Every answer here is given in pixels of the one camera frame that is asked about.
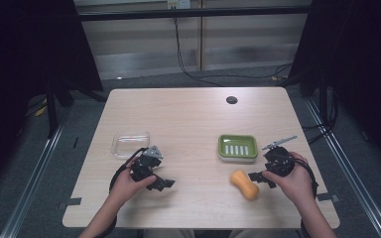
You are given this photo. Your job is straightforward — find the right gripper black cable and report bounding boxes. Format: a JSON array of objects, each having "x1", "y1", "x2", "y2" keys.
[{"x1": 290, "y1": 157, "x2": 319, "y2": 200}]

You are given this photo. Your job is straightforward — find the clear plastic container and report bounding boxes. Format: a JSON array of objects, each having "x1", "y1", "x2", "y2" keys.
[{"x1": 110, "y1": 131, "x2": 152, "y2": 161}]

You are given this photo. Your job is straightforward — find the black curtain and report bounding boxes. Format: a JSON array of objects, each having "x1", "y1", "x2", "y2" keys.
[
  {"x1": 286, "y1": 0, "x2": 381, "y2": 175},
  {"x1": 0, "y1": 0, "x2": 104, "y2": 199}
]

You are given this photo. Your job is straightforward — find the white wall socket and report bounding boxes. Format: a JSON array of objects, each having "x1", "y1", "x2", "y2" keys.
[{"x1": 167, "y1": 0, "x2": 192, "y2": 10}]

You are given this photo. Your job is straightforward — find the yellow floor scrap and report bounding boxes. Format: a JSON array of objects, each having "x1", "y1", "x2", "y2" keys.
[{"x1": 34, "y1": 104, "x2": 48, "y2": 118}]

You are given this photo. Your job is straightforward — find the grey tape strip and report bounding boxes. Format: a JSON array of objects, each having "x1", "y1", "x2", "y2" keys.
[
  {"x1": 58, "y1": 196, "x2": 82, "y2": 210},
  {"x1": 316, "y1": 192, "x2": 340, "y2": 203}
]

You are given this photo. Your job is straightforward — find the person's left hand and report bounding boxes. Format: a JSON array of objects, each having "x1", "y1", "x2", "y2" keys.
[{"x1": 110, "y1": 158, "x2": 158, "y2": 206}]

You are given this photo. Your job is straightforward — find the black metal stand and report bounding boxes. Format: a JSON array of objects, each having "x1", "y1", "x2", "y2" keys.
[
  {"x1": 317, "y1": 73, "x2": 340, "y2": 135},
  {"x1": 44, "y1": 77, "x2": 108, "y2": 139}
]

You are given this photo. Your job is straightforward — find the black floor cables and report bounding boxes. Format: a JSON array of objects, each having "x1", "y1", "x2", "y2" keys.
[{"x1": 301, "y1": 93, "x2": 340, "y2": 146}]

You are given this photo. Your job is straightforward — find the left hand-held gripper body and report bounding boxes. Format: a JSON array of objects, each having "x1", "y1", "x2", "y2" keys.
[{"x1": 130, "y1": 145, "x2": 164, "y2": 182}]

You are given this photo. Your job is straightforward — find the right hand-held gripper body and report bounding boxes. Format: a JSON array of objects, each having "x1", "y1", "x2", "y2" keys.
[{"x1": 261, "y1": 134, "x2": 299, "y2": 179}]

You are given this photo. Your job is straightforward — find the green soap dish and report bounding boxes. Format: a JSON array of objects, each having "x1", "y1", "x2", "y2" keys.
[{"x1": 216, "y1": 133, "x2": 259, "y2": 164}]

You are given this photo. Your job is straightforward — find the person's right hand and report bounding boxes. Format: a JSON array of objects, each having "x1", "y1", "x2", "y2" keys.
[{"x1": 262, "y1": 152, "x2": 316, "y2": 206}]

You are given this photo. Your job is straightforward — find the black horizontal bar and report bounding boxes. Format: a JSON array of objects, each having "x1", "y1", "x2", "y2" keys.
[{"x1": 78, "y1": 5, "x2": 313, "y2": 22}]

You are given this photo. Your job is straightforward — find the metal floor rail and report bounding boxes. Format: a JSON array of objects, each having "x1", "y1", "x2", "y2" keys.
[
  {"x1": 305, "y1": 98, "x2": 381, "y2": 238},
  {"x1": 0, "y1": 121, "x2": 65, "y2": 238}
]

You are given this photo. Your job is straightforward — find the black wall cable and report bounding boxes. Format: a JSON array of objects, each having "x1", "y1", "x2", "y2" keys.
[{"x1": 173, "y1": 17, "x2": 293, "y2": 88}]

